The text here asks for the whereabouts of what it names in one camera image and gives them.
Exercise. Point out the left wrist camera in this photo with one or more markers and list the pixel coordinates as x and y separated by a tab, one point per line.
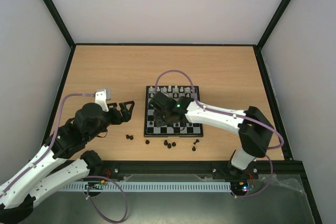
102	96

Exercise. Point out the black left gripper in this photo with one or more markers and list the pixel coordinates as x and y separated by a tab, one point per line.
127	116

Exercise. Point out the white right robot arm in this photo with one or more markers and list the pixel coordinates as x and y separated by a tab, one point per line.
256	133

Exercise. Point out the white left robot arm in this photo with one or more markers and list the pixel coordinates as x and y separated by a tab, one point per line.
44	175

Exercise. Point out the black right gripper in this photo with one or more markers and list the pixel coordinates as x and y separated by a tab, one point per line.
159	112

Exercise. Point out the black grey chess board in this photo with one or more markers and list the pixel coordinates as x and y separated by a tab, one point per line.
180	129

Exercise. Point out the light blue cable duct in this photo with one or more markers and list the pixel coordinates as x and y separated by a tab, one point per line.
162	187

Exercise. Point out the black enclosure frame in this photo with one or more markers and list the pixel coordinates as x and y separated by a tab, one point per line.
289	166

